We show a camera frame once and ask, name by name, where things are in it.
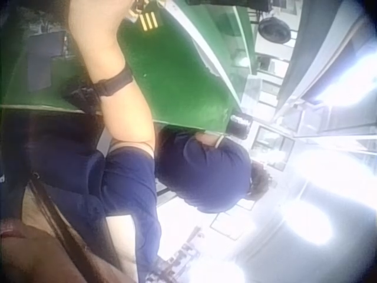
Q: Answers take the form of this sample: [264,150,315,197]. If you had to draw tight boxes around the person's right hand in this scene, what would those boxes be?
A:
[67,0,132,85]

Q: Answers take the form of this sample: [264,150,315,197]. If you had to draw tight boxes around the black wrist band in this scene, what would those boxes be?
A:
[69,68,134,114]

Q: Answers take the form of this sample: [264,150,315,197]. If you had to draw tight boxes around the dark grey case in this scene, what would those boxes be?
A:
[25,30,72,87]

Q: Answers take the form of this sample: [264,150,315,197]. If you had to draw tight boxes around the green table mat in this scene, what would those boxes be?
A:
[0,0,254,134]

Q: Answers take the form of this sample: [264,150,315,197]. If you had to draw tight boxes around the small black box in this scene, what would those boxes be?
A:
[227,113,254,140]

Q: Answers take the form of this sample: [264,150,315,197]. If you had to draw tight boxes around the black round fan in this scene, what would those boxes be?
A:
[257,16,292,45]

